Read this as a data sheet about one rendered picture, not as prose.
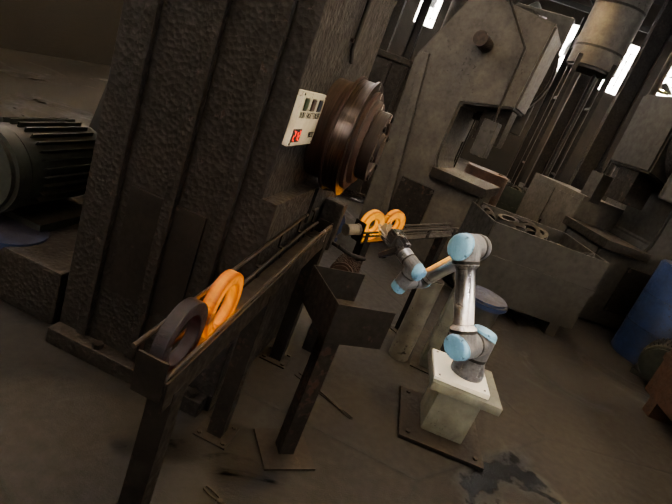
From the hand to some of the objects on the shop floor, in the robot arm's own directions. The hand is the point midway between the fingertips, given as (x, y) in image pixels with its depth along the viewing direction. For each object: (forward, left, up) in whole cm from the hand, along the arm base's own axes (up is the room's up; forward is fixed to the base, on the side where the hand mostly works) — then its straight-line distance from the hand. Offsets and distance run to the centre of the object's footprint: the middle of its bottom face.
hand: (379, 226), depth 249 cm
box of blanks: (-105, -202, -80) cm, 241 cm away
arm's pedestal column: (-61, +30, -74) cm, 100 cm away
